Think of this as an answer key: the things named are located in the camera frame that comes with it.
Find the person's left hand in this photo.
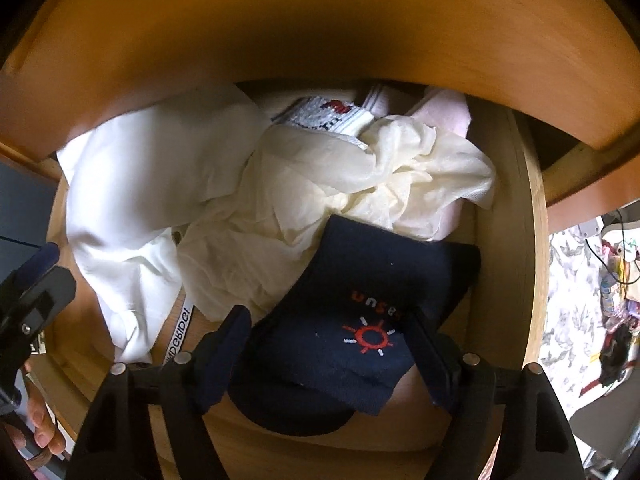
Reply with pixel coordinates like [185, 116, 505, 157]
[21, 359, 66, 455]

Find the cream sheer garment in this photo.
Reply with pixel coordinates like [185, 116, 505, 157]
[178, 116, 496, 322]

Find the white hello kitty sock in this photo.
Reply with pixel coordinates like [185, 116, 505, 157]
[272, 96, 376, 136]

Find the white cloth garment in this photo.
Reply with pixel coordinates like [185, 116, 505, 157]
[58, 84, 270, 363]

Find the dark panel board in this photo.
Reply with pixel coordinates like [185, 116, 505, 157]
[0, 162, 56, 280]

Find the pink floral garment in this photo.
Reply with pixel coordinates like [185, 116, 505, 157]
[402, 88, 475, 240]

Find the wooden drawer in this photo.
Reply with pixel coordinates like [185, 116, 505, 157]
[0, 0, 640, 162]
[33, 96, 548, 479]

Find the white printed strap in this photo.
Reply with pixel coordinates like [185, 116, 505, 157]
[162, 294, 196, 366]

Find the navy blue sock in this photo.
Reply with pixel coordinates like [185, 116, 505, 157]
[228, 216, 480, 437]

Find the colourful clutter pile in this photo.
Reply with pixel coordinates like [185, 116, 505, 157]
[580, 210, 639, 394]

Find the floral grey white quilt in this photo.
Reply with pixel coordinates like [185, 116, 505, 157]
[538, 222, 639, 415]

